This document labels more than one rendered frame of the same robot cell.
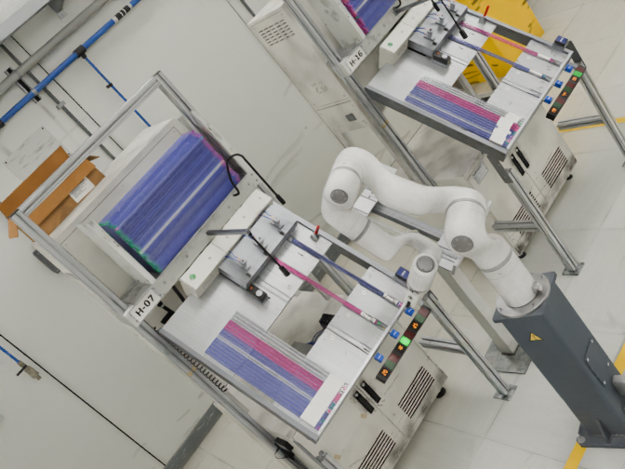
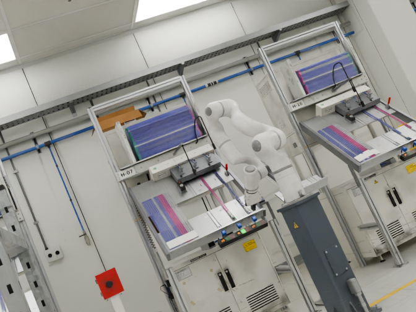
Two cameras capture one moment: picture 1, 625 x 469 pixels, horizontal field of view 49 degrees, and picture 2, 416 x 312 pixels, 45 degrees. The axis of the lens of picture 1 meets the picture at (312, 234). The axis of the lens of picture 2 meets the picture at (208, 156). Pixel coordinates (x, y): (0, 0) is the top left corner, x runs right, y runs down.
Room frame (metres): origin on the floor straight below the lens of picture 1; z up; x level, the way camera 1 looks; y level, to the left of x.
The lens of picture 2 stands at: (-1.02, -0.45, 0.80)
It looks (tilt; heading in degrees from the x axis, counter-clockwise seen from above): 7 degrees up; 8
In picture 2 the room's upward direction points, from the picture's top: 24 degrees counter-clockwise
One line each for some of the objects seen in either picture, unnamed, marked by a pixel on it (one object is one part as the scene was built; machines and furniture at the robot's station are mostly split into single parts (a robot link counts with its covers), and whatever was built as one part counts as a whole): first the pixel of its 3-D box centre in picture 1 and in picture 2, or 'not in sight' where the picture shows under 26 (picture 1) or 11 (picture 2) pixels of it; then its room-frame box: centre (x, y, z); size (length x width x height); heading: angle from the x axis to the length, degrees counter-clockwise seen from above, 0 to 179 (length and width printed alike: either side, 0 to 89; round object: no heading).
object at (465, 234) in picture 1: (474, 238); (270, 152); (1.80, -0.36, 1.00); 0.19 x 0.12 x 0.24; 142
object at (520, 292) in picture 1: (509, 276); (290, 186); (1.83, -0.38, 0.79); 0.19 x 0.19 x 0.18
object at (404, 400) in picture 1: (333, 394); (220, 290); (2.69, 0.42, 0.31); 0.70 x 0.65 x 0.62; 115
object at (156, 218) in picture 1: (172, 200); (163, 133); (2.61, 0.32, 1.52); 0.51 x 0.13 x 0.27; 115
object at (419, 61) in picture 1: (473, 125); (371, 169); (3.15, -0.98, 0.65); 1.01 x 0.73 x 1.29; 25
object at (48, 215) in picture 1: (73, 171); (131, 114); (2.83, 0.54, 1.82); 0.68 x 0.30 x 0.20; 115
